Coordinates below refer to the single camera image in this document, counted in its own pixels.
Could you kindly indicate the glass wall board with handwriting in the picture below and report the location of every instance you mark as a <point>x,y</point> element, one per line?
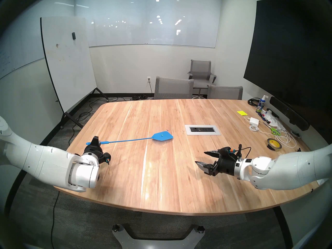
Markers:
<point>23,38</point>

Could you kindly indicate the silver table power outlet box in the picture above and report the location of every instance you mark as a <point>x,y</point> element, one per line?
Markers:
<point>202,130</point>

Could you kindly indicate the large black wall screen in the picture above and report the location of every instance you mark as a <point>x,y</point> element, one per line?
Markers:
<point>290,56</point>

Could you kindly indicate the clear bag of markers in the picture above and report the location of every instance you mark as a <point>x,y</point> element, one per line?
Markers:
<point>275,122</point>

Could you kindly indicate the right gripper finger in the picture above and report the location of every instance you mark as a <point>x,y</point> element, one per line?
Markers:
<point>208,168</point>
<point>214,153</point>

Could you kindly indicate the mobile whiteboard on black stand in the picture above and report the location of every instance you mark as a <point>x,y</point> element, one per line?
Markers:
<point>67,64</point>

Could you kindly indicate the blue plastic fly swatter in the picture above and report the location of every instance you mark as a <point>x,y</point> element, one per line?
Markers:
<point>163,137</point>

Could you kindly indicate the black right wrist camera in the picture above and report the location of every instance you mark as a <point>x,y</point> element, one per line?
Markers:
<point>226,150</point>

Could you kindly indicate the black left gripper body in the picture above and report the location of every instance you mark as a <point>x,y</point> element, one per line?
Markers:
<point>95,153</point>

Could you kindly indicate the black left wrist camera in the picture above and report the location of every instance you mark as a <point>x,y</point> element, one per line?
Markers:
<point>107,157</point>

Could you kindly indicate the yellow sticky note pad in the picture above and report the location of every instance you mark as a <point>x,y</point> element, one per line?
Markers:
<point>242,113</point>

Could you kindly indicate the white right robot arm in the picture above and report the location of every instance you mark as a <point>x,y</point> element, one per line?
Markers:
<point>298,165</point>

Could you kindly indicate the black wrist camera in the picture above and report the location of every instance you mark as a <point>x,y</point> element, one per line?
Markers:
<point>107,157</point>
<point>226,150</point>

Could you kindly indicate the large glass wall whiteboard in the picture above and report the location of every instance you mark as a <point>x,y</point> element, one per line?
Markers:
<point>155,30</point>

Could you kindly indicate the white power adapter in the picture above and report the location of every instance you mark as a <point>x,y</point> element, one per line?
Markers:
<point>254,121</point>

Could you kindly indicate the black video sound bar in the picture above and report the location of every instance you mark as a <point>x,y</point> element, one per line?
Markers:
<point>289,112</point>

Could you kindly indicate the black and yellow tape roll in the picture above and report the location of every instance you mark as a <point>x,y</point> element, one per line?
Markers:
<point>269,145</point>

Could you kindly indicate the grey mesh office chair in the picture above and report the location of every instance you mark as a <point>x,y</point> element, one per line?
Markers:
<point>173,89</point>
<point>225,92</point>

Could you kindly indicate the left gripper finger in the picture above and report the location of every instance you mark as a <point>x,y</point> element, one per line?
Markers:
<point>95,140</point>

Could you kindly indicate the whiteboard cleaner spray bottle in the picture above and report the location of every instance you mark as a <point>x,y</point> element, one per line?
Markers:
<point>260,105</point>

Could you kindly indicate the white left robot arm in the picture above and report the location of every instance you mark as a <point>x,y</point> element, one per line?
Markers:
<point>39,160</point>

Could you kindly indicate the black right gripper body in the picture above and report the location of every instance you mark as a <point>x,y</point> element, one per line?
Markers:
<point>227,165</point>

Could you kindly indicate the grey office chair with armrests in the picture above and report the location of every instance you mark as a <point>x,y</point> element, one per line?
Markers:
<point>200,69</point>

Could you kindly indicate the white paper sheet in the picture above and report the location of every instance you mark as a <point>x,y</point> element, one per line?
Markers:
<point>321,181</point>

